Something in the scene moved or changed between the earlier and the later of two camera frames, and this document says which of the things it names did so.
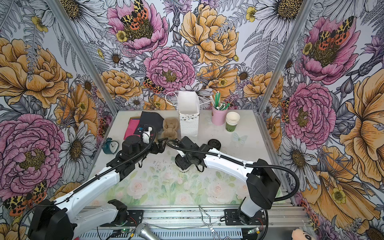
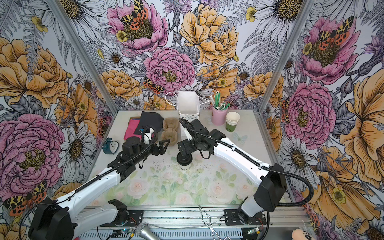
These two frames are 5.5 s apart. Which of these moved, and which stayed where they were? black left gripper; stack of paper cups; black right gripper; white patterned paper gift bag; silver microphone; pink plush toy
Moved: black right gripper; white patterned paper gift bag
Stayed: silver microphone; stack of paper cups; pink plush toy; black left gripper
